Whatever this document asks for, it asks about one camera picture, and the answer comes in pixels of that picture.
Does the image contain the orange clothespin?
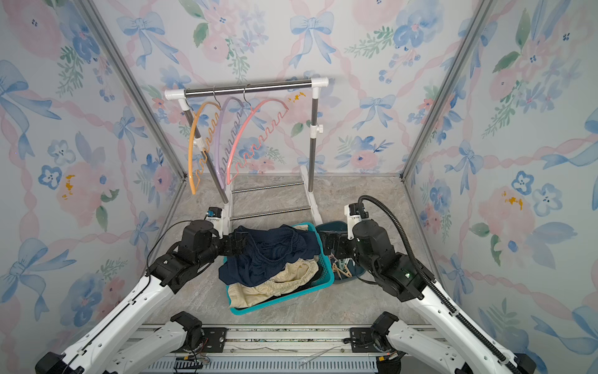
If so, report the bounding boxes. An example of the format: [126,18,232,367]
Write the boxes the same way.
[336,263,353,281]

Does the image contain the navy blue shorts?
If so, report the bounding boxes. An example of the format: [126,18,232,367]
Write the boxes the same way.
[219,224,321,287]

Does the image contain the beige shorts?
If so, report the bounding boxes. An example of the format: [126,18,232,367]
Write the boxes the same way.
[227,259,320,309]

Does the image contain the pink clothes hanger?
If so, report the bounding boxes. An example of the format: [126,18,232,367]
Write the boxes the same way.
[225,98,290,185]

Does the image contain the lilac clothes hanger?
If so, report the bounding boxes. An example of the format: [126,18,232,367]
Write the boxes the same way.
[213,97,245,187]

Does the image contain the orange clothes hanger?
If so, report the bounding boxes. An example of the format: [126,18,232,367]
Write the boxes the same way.
[185,100,224,195]

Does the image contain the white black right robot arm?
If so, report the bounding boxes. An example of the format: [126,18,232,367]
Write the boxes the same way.
[318,220,537,373]

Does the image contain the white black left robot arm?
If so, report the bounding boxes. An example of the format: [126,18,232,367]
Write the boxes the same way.
[35,220,247,373]

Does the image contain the dark teal plastic bin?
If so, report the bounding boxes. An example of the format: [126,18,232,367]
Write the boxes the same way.
[316,221,365,285]

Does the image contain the teal perforated plastic basket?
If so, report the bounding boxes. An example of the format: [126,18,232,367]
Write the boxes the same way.
[226,223,333,316]

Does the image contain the white metal clothes rack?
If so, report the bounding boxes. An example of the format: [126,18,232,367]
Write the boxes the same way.
[164,77,330,231]

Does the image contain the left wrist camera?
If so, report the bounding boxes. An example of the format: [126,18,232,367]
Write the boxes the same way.
[205,207,229,237]

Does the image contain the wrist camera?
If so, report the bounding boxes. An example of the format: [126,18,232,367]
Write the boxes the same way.
[205,207,229,237]
[344,202,369,234]

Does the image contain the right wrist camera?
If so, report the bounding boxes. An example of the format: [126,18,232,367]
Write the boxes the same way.
[344,202,369,234]

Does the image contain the black corrugated cable conduit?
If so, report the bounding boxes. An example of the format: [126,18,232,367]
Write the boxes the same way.
[357,195,522,374]

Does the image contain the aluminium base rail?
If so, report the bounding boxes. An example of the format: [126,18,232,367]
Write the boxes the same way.
[88,322,482,374]

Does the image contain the silver aluminium corner post left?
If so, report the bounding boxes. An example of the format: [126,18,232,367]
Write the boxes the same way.
[74,0,187,179]

